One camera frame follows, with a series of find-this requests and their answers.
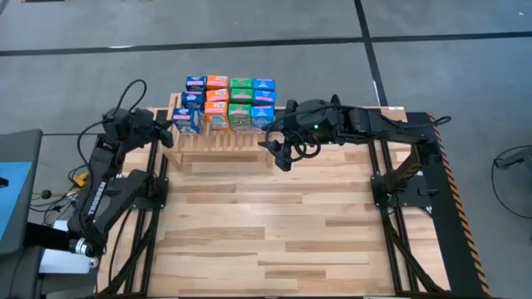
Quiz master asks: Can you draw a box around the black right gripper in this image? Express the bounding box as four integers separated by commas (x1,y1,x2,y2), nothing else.
257,98,334,173

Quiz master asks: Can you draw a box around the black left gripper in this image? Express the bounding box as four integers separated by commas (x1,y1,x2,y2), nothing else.
131,107,175,150

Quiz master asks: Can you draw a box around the blue Frosted Flakes cereal box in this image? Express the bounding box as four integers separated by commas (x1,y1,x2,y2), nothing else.
185,76,208,93
171,107,204,136
180,91,206,111

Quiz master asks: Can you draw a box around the blue Rice Krispies cereal box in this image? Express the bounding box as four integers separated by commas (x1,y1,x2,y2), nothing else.
252,78,277,92
249,105,276,134
252,90,278,107

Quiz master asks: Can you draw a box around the green Apple Jacks cereal box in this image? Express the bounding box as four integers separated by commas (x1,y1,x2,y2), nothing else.
227,103,253,133
229,77,254,91
229,87,255,105

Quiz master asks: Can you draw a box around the orange Mini-Wheats cereal box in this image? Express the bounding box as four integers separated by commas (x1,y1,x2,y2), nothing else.
204,101,231,132
205,88,230,104
206,74,230,91

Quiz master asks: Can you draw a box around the wooden slatted shelf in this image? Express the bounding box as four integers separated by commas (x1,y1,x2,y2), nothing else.
160,91,274,169

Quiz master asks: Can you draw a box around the dark grey side table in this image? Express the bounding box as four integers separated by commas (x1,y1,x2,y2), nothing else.
0,128,44,257

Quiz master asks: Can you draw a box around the black flat bar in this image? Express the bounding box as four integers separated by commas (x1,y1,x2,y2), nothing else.
24,222,74,252

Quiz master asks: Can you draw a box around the blue panel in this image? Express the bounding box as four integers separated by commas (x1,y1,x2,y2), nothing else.
0,160,33,243

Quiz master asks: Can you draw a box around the grey metal stand leg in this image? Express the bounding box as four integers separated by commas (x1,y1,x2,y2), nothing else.
493,145,532,170

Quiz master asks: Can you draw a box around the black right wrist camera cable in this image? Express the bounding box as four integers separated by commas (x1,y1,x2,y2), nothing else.
264,108,323,164

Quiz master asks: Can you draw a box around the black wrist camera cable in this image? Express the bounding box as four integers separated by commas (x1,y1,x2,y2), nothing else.
76,78,149,171
264,108,323,164

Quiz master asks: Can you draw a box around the black left wrist camera cable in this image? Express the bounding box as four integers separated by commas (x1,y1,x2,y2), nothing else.
76,78,149,171

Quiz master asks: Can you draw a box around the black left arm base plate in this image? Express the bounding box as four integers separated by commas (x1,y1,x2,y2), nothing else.
108,176,170,211

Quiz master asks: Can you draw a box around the yellow power cable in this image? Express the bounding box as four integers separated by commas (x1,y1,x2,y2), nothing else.
71,170,91,189

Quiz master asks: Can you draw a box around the black aluminium table frame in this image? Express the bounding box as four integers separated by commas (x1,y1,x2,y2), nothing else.
97,106,450,299

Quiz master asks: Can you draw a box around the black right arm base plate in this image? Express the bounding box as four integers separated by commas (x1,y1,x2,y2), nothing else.
370,174,433,209

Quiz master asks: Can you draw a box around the thin black floor cable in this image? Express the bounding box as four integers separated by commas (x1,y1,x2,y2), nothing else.
491,144,532,220

